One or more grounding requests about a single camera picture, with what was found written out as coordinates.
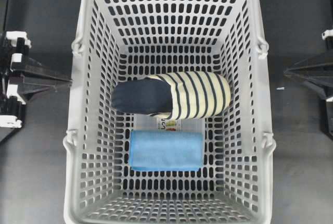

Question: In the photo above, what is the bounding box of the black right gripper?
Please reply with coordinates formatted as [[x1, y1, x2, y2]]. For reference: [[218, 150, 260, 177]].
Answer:
[[284, 29, 332, 139]]

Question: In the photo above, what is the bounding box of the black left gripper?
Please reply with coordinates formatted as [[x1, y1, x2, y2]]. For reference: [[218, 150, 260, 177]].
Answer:
[[1, 31, 72, 128]]

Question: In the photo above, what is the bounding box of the grey plastic shopping basket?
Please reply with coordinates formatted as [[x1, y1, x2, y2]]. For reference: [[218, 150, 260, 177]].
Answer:
[[63, 0, 276, 223]]

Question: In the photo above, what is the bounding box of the folded blue cloth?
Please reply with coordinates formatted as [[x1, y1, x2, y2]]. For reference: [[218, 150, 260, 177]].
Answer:
[[129, 130, 204, 171]]

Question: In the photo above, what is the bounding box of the clear plastic package with label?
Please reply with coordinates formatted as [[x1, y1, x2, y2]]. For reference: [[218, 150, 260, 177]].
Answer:
[[134, 115, 205, 134]]

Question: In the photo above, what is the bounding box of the navy striped slipper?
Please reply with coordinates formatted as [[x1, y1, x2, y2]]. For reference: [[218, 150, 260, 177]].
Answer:
[[111, 71, 232, 120]]

